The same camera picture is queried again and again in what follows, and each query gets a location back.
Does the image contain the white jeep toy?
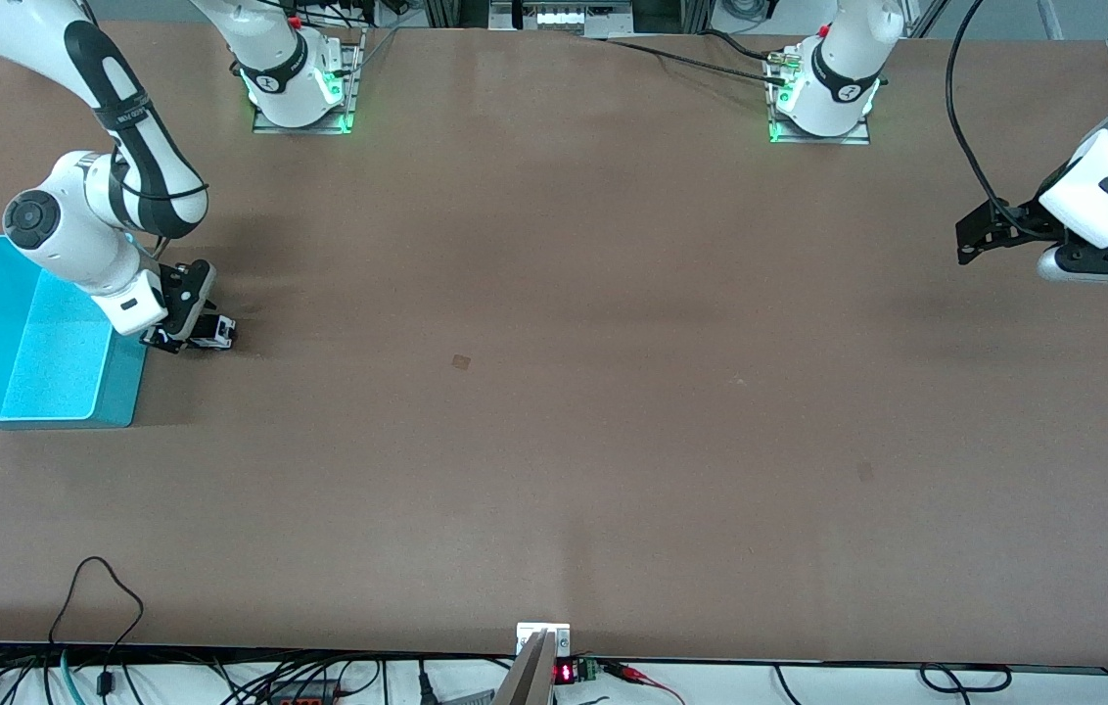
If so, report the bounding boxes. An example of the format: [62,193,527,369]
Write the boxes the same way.
[184,315,238,353]

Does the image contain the turquoise plastic bin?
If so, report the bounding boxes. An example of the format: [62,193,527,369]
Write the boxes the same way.
[0,235,150,430]

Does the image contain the white mounting plate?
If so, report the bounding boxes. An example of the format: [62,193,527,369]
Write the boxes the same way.
[516,623,572,658]

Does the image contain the metal box with lights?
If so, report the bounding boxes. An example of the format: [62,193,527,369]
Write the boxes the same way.
[489,0,635,38]

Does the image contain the grey aluminium bar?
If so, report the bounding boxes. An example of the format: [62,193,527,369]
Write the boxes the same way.
[493,630,556,705]

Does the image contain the red clip lead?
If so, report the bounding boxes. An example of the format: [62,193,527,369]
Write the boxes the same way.
[601,661,688,705]

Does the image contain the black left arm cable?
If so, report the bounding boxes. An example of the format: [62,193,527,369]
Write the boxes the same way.
[946,0,1044,236]

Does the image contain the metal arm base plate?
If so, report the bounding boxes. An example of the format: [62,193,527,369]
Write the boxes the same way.
[253,27,365,135]
[767,49,872,146]

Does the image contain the thin black looped cable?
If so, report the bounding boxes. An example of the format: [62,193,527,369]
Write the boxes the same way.
[47,556,146,698]

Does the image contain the short black table cable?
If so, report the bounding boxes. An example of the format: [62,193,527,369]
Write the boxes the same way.
[699,29,782,63]

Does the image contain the long black table cable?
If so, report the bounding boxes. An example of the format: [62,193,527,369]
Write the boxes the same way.
[606,37,795,87]

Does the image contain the black coiled cable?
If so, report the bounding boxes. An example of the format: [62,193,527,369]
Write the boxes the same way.
[918,663,1013,695]

